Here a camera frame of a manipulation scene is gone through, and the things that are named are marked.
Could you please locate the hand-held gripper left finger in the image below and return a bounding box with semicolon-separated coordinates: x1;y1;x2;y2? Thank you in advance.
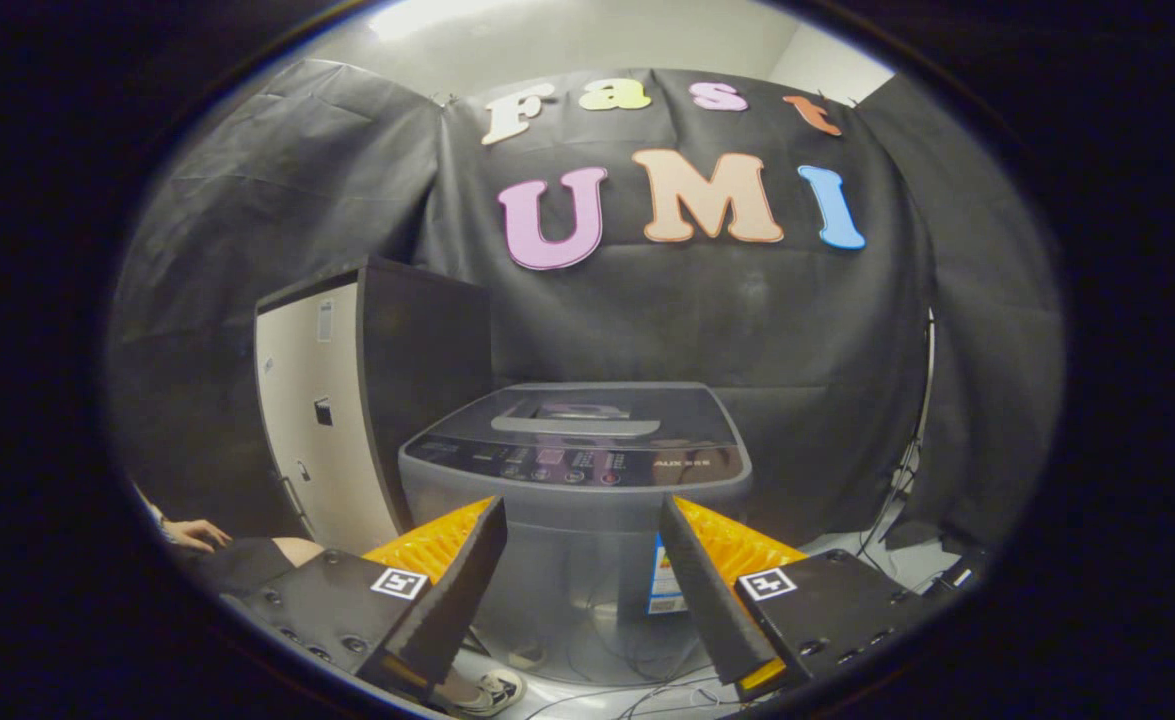
215;494;510;703

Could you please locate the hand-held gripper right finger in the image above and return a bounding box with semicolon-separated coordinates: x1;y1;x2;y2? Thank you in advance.
658;494;950;703

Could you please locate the grey washing machine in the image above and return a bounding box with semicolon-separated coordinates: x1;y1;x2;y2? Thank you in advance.
398;380;755;687

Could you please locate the person's black white sneaker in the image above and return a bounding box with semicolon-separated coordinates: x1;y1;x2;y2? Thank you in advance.
450;667;527;717

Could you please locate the beige and black cabinet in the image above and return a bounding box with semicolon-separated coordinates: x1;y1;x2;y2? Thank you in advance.
253;254;496;557

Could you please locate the black device with white label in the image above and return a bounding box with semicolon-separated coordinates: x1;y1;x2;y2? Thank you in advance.
929;548;990;603

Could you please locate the black backdrop cloth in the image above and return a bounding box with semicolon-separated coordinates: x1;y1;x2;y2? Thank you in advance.
107;58;1067;561

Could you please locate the bundle of floor cables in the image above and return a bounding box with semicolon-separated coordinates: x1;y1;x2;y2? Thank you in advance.
520;600;750;720

